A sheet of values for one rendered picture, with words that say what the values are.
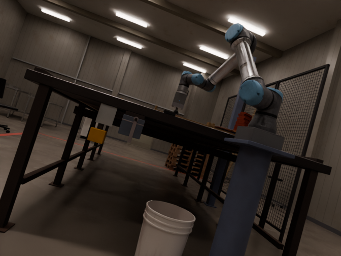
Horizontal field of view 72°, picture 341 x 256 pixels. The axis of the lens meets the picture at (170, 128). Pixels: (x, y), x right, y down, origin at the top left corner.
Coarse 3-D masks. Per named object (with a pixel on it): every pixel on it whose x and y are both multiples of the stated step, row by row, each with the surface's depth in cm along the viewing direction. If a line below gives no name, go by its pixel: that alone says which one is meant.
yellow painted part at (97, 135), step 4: (100, 124) 143; (92, 128) 139; (96, 128) 144; (100, 128) 143; (92, 132) 139; (96, 132) 139; (100, 132) 140; (104, 132) 140; (88, 136) 139; (92, 136) 139; (96, 136) 139; (100, 136) 140; (104, 136) 140; (92, 140) 139; (96, 140) 139; (100, 140) 140; (104, 140) 147
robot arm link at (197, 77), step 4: (188, 76) 165; (192, 76) 161; (196, 76) 158; (200, 76) 160; (188, 80) 164; (192, 80) 161; (196, 80) 158; (200, 80) 160; (204, 80) 165; (188, 84) 168; (192, 84) 165; (196, 84) 162; (200, 84) 164; (204, 84) 166
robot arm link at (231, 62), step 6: (252, 48) 143; (234, 54) 153; (228, 60) 155; (234, 60) 153; (222, 66) 159; (228, 66) 156; (234, 66) 155; (216, 72) 162; (222, 72) 159; (228, 72) 159; (210, 78) 165; (216, 78) 163; (222, 78) 163; (210, 84) 167; (210, 90) 171
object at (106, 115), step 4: (104, 104) 143; (100, 108) 142; (104, 108) 143; (108, 108) 143; (112, 108) 143; (116, 108) 144; (100, 112) 142; (104, 112) 143; (108, 112) 143; (112, 112) 143; (100, 116) 142; (104, 116) 143; (108, 116) 143; (112, 116) 143; (96, 120) 142; (100, 120) 142; (104, 120) 143; (108, 120) 143; (112, 120) 143; (108, 124) 143
